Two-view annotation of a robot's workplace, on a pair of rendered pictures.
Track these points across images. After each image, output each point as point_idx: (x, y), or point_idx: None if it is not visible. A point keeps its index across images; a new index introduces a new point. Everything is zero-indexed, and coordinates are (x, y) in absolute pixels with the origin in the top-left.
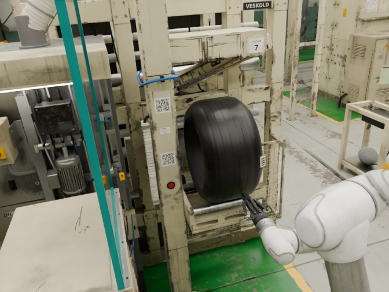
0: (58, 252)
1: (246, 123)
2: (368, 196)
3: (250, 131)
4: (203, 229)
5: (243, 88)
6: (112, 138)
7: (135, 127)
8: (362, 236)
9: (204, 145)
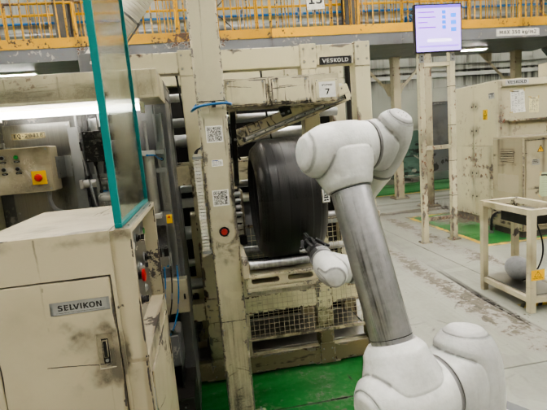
0: (70, 222)
1: None
2: (371, 125)
3: None
4: (261, 288)
5: None
6: (165, 183)
7: None
8: (360, 157)
9: (257, 175)
